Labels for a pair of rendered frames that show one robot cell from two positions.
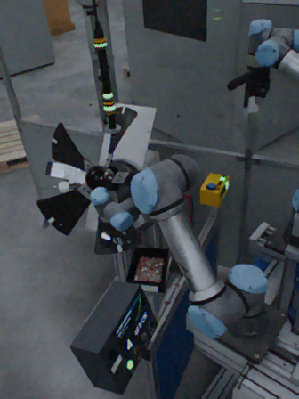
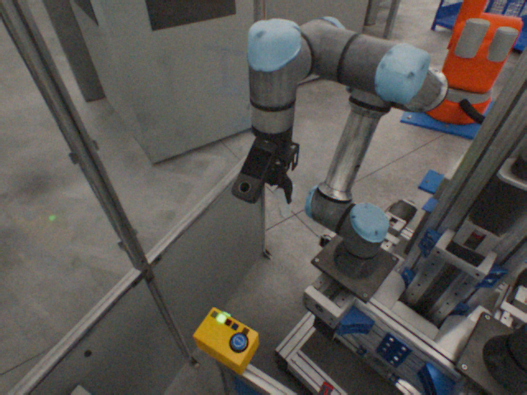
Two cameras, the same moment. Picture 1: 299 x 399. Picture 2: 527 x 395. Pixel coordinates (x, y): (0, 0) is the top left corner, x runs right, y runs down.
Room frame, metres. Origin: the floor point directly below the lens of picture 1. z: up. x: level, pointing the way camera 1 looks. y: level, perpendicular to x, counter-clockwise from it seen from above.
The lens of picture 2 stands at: (1.51, 0.02, 1.98)
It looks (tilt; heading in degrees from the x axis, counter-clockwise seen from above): 46 degrees down; 271
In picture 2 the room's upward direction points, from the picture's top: straight up
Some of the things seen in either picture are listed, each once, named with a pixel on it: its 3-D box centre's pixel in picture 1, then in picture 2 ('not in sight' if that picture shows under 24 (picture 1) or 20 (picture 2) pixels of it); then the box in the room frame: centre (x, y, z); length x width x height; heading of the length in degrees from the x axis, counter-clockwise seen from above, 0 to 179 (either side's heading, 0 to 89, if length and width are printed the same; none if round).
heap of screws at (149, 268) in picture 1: (149, 272); not in sight; (1.29, 0.03, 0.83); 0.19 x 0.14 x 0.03; 167
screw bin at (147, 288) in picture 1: (149, 269); not in sight; (1.29, 0.03, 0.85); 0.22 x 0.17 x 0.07; 167
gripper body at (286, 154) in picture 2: (257, 80); (272, 149); (1.50, -0.47, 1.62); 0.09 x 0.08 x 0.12; 61
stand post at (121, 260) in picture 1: (123, 268); not in sight; (1.69, 0.19, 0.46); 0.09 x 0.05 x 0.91; 62
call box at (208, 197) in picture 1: (214, 191); (226, 341); (1.62, -0.34, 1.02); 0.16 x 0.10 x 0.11; 152
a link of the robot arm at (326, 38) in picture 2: (284, 42); (320, 50); (1.43, -0.53, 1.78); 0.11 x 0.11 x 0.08; 50
